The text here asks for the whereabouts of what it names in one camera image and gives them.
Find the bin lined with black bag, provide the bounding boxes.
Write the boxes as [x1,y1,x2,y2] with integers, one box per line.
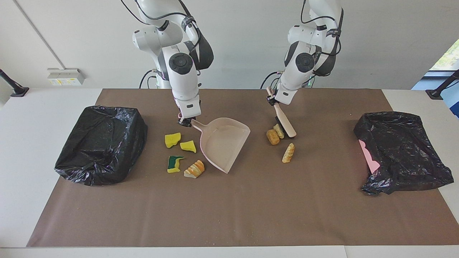
[55,105,148,186]

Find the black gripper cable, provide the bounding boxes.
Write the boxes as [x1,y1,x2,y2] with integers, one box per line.
[120,0,201,76]
[301,0,344,56]

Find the green and yellow sponge piece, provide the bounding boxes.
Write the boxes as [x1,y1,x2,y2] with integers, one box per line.
[167,155,185,173]

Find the thin white wall conduit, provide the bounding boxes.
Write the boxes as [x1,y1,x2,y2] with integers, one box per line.
[14,0,67,69]

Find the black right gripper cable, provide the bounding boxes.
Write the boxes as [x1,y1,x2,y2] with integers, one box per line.
[120,0,201,76]

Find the brown paper table mat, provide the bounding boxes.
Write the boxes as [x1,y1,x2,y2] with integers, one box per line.
[27,89,459,248]

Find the window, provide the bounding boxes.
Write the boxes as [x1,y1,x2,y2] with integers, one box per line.
[429,38,459,71]

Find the white wall socket box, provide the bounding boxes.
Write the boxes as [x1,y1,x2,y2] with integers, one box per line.
[47,68,85,86]

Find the beige hand brush black bristles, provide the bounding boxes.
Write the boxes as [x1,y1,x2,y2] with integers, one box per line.
[266,86,297,138]

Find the small yellow sponge wedge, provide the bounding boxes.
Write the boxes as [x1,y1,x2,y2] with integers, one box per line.
[180,140,197,154]

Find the black stand foot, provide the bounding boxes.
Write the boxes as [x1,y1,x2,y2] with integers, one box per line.
[0,69,30,97]
[426,70,459,100]

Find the black right arm base cable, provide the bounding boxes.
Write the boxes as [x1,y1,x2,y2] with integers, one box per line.
[139,70,158,89]

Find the pale yellow lump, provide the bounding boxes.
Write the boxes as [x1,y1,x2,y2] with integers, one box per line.
[282,143,295,163]

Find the orange striped croissant piece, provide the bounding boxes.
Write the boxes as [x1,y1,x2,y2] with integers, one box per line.
[184,160,205,178]

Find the crumpled black trash bag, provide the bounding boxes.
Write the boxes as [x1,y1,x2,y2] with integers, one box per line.
[354,111,454,195]

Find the large yellow sponge piece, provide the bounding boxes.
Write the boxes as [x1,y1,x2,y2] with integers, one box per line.
[165,132,182,148]

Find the black arm base cable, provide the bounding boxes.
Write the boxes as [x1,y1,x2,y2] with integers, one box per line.
[261,71,287,89]
[139,70,158,89]

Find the beige plastic dustpan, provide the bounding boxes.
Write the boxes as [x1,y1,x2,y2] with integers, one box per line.
[191,118,251,174]

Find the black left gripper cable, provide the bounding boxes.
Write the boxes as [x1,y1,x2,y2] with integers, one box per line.
[301,0,344,56]

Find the pink bin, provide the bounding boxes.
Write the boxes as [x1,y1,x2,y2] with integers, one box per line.
[359,139,380,174]

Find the black left arm base cable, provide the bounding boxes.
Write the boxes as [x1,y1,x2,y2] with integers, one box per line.
[261,71,287,89]

